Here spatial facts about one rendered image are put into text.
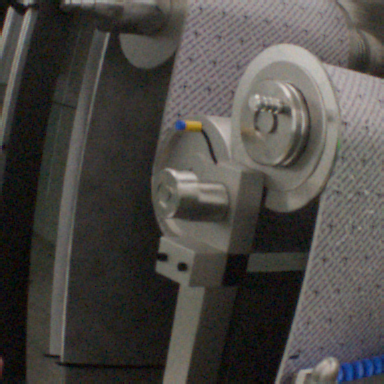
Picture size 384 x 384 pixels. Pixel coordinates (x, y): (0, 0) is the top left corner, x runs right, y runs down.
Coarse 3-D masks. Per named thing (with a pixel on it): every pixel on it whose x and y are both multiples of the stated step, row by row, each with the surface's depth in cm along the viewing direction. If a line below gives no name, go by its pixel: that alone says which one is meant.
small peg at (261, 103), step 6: (252, 96) 94; (258, 96) 94; (264, 96) 94; (270, 96) 95; (252, 102) 94; (258, 102) 93; (264, 102) 94; (270, 102) 94; (276, 102) 95; (282, 102) 95; (252, 108) 94; (258, 108) 94; (264, 108) 94; (270, 108) 94; (276, 108) 95; (282, 108) 95
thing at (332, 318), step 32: (320, 224) 95; (352, 224) 97; (320, 256) 95; (352, 256) 98; (320, 288) 96; (352, 288) 99; (320, 320) 98; (352, 320) 100; (288, 352) 96; (320, 352) 99; (352, 352) 102
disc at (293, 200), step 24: (288, 48) 98; (312, 72) 95; (240, 96) 103; (336, 96) 93; (336, 120) 92; (240, 144) 103; (336, 144) 92; (264, 192) 100; (288, 192) 97; (312, 192) 95
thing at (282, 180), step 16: (272, 64) 99; (288, 64) 97; (256, 80) 101; (288, 80) 97; (304, 80) 95; (320, 96) 94; (320, 112) 94; (320, 128) 94; (320, 144) 94; (304, 160) 95; (272, 176) 99; (288, 176) 97; (304, 176) 95
